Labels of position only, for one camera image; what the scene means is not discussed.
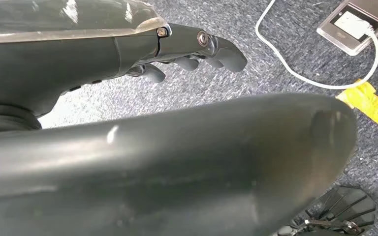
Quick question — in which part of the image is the black robot foot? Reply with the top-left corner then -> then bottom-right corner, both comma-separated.
271,185 -> 378,236

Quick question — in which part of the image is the ribbed grey left arm sleeve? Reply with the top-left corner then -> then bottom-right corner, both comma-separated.
0,104 -> 43,134

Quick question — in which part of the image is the yellow floor tape strip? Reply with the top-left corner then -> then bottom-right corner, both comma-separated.
335,79 -> 378,140

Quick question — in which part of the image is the silver floor socket box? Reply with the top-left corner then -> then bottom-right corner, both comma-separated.
316,0 -> 378,57

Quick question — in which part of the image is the white power plug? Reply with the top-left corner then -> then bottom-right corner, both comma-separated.
334,11 -> 376,41

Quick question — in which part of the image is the white power cable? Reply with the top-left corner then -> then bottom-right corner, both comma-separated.
254,0 -> 378,90

